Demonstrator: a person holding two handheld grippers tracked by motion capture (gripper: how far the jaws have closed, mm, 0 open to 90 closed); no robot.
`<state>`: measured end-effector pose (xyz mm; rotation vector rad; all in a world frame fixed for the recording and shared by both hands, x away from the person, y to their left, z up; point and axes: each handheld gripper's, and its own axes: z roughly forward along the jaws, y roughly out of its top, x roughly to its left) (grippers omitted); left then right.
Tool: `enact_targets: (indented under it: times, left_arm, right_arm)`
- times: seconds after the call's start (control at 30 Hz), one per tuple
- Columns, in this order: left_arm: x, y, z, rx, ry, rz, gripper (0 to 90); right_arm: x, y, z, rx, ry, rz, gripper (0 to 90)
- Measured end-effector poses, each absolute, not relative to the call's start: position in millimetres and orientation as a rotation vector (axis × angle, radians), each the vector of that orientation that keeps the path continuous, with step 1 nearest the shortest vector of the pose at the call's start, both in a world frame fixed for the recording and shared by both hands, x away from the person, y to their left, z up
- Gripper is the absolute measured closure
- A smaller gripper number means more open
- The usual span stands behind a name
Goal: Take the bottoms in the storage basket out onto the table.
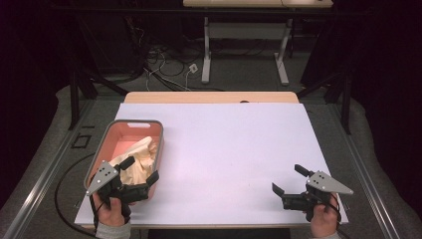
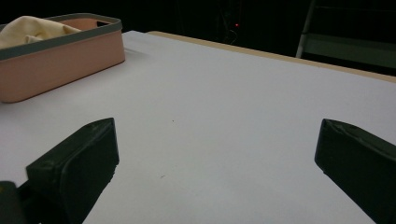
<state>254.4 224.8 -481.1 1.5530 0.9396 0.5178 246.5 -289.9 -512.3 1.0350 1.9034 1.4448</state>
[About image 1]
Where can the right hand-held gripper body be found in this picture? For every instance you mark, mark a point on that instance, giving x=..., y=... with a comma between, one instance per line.
x=326, y=184

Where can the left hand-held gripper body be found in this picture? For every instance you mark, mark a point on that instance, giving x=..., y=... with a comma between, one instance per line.
x=103, y=176

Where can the cream cloth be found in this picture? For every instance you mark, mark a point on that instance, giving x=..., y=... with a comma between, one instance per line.
x=141, y=156

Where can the pink bin with grey rim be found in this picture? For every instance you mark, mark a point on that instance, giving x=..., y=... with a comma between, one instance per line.
x=124, y=132

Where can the person's right hand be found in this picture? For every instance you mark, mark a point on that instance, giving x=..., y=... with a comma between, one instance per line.
x=323, y=219

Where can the person's left hand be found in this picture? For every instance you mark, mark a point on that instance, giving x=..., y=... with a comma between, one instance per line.
x=111, y=214

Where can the white table sheet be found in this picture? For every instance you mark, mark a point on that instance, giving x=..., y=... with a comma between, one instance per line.
x=225, y=156

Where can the black metal stand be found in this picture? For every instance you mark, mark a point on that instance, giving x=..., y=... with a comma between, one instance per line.
x=346, y=106
x=74, y=99

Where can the wooden table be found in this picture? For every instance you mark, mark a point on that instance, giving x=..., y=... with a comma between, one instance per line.
x=199, y=97

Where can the white power adapter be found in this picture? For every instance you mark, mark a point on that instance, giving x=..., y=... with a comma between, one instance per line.
x=193, y=68

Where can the wooden desk with white legs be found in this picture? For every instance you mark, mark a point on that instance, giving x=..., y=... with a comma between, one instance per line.
x=232, y=3

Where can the metal floor rail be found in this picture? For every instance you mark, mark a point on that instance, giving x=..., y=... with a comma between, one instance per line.
x=368, y=186
x=43, y=186

